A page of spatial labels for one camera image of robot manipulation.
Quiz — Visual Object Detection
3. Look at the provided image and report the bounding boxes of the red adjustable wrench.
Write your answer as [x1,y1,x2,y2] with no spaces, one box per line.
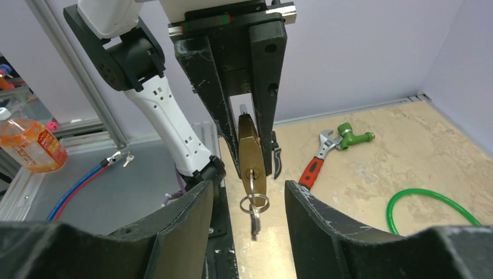
[298,130,342,191]

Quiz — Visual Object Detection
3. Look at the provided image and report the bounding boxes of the red blue wire pair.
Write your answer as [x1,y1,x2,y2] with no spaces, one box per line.
[46,151,135,223]

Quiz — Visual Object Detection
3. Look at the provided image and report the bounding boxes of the large brass padlock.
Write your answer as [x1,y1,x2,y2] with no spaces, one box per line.
[238,104,267,208]

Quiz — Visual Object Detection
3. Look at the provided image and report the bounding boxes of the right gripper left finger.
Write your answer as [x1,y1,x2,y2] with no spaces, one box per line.
[108,181,213,278]

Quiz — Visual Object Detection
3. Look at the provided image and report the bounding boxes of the black pliers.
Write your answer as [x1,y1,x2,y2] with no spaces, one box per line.
[271,131,283,180]

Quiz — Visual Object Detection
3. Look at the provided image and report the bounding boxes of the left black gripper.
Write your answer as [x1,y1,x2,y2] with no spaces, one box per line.
[169,1,297,175]

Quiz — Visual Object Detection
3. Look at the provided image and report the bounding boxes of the green hose nozzle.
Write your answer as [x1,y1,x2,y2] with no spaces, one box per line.
[337,122,376,150]

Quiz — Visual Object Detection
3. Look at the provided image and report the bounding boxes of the black headed key bunch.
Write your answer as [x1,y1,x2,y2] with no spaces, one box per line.
[240,169,270,242]

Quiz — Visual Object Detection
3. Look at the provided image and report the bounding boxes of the green cable lock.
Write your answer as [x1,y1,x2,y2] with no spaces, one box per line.
[385,188,482,235]

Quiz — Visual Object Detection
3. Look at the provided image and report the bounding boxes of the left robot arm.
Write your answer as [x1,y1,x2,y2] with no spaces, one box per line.
[63,1,297,185]

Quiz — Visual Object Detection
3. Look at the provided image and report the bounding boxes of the orange plastic bottle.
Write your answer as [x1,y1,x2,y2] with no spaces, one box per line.
[1,107,68,173]

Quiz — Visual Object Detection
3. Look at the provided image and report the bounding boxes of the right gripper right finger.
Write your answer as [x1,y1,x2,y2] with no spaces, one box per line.
[284,180,409,278]

